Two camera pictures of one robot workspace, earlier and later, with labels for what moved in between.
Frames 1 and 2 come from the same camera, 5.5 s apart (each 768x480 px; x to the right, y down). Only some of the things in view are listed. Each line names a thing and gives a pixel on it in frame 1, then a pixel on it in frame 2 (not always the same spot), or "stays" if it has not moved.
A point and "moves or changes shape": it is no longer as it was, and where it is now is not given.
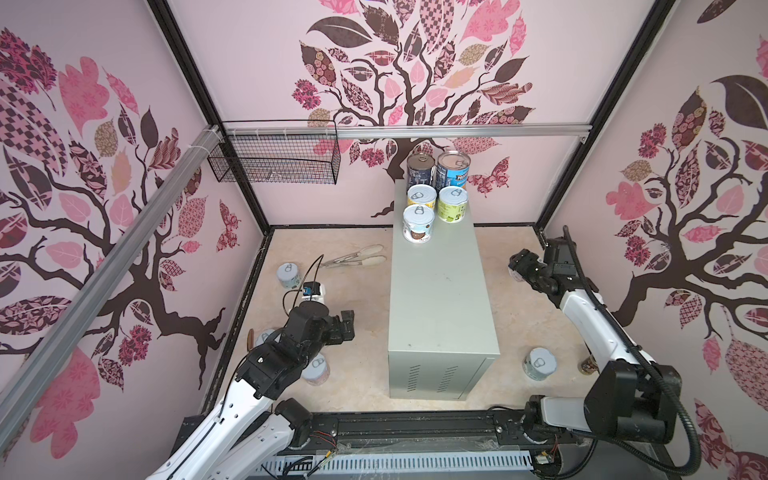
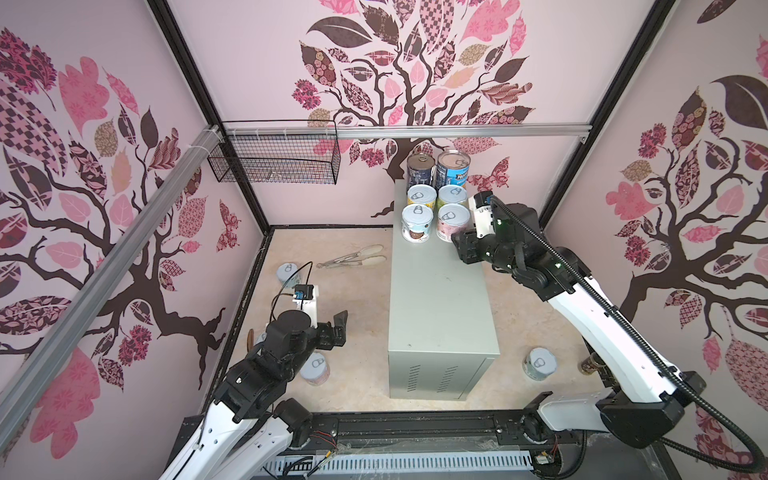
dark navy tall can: x=420 y=170 stays
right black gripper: x=522 y=260 -> x=465 y=244
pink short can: x=515 y=274 moves or changes shape
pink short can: x=316 y=371 stays
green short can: x=451 y=204 stays
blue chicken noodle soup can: x=452 y=169 stays
